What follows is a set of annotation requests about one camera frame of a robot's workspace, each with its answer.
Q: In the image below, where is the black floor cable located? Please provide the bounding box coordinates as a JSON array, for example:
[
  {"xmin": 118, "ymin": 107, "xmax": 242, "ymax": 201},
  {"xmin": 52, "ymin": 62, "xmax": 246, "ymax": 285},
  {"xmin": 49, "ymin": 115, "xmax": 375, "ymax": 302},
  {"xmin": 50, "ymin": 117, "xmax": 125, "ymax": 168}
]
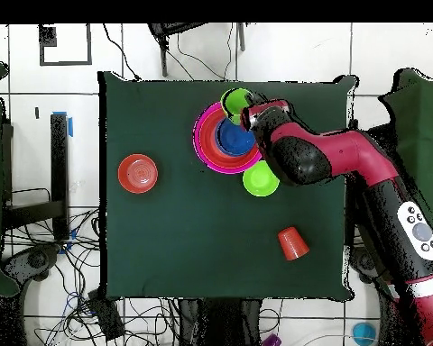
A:
[
  {"xmin": 175, "ymin": 23, "xmax": 236, "ymax": 81},
  {"xmin": 102, "ymin": 23, "xmax": 142, "ymax": 81}
]

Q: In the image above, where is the tangled cable bundle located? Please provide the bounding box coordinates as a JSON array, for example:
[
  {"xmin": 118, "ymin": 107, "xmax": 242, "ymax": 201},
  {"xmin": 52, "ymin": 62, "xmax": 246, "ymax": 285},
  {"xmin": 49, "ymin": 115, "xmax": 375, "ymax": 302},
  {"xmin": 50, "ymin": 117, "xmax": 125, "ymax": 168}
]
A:
[{"xmin": 3, "ymin": 208, "xmax": 180, "ymax": 346}]

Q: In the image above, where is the black power brick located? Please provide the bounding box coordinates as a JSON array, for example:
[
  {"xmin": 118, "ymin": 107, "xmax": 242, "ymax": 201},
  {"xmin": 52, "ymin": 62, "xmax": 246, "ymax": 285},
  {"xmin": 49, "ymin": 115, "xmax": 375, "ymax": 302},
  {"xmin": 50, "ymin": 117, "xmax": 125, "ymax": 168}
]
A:
[{"xmin": 87, "ymin": 287, "xmax": 126, "ymax": 341}]

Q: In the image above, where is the large orange bowl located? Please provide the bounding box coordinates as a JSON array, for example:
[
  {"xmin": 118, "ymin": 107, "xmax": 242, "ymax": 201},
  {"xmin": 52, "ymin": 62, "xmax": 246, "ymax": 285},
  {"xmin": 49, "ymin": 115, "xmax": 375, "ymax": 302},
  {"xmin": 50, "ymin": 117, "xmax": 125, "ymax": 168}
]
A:
[{"xmin": 198, "ymin": 107, "xmax": 263, "ymax": 169}]

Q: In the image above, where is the blue disc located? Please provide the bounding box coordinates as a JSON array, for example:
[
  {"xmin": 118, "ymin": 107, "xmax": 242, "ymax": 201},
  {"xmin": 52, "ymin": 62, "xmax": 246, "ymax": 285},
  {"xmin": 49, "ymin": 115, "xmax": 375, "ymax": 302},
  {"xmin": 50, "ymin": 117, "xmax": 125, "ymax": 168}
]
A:
[{"xmin": 351, "ymin": 321, "xmax": 377, "ymax": 346}]

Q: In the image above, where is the large pink bowl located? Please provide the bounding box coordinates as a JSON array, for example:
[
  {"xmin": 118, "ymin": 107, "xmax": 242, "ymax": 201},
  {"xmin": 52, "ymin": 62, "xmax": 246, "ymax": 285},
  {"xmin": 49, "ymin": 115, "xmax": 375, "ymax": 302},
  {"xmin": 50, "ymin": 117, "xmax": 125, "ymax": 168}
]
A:
[{"xmin": 191, "ymin": 101, "xmax": 263, "ymax": 176}]

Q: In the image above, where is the blue tape strip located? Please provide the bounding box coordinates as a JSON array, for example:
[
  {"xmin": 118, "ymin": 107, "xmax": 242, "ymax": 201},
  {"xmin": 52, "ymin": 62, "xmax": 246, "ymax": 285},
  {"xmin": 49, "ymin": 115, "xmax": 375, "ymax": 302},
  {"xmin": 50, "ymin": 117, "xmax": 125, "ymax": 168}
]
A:
[{"xmin": 51, "ymin": 110, "xmax": 74, "ymax": 139}]

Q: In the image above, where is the small dark blue bowl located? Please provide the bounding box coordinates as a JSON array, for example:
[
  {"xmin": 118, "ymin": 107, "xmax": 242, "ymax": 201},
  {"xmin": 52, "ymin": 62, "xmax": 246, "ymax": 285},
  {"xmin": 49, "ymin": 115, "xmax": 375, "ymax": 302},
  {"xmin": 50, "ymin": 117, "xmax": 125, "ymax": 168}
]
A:
[{"xmin": 215, "ymin": 117, "xmax": 258, "ymax": 157}]

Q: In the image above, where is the black metal stand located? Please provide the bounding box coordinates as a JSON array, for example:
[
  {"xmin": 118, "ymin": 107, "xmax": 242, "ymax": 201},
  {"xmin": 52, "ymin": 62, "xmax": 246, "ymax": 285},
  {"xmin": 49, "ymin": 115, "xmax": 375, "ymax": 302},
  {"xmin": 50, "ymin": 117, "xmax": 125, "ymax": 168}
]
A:
[{"xmin": 1, "ymin": 113, "xmax": 70, "ymax": 242}]

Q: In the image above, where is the small orange bowl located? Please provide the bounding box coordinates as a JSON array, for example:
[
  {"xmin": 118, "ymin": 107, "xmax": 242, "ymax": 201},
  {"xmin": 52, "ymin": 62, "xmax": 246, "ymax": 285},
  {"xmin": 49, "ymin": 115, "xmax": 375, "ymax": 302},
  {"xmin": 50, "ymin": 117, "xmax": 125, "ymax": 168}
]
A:
[{"xmin": 117, "ymin": 153, "xmax": 159, "ymax": 195}]

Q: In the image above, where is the dark green tablecloth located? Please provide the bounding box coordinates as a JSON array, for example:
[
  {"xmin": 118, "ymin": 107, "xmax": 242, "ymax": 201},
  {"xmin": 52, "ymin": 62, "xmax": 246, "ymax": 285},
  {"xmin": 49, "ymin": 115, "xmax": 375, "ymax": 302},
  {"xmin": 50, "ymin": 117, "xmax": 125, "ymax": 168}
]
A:
[{"xmin": 97, "ymin": 70, "xmax": 358, "ymax": 302}]

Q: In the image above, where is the green cup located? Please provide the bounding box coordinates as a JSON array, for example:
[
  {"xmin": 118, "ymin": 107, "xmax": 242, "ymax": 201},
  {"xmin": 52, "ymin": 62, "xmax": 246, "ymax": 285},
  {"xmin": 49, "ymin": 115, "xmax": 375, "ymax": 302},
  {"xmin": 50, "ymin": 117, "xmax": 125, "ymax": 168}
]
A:
[{"xmin": 219, "ymin": 87, "xmax": 255, "ymax": 126}]

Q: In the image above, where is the orange cup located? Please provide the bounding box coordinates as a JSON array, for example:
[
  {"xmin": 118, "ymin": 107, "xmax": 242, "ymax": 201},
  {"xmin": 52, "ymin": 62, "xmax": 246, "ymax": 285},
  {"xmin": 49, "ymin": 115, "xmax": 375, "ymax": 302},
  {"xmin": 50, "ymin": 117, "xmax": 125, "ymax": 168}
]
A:
[{"xmin": 276, "ymin": 225, "xmax": 310, "ymax": 261}]

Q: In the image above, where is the small green bowl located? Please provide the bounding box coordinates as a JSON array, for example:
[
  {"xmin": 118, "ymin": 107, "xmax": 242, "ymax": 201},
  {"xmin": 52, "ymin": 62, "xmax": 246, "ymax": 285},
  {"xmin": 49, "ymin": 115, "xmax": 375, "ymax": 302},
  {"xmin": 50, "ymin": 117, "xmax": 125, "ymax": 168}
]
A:
[{"xmin": 242, "ymin": 159, "xmax": 281, "ymax": 198}]

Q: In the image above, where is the black camera tripod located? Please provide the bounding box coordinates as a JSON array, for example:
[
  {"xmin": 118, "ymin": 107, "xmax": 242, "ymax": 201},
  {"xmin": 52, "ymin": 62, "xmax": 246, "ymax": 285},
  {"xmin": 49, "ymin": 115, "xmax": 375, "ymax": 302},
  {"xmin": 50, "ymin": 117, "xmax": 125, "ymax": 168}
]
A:
[{"xmin": 146, "ymin": 22, "xmax": 248, "ymax": 78}]

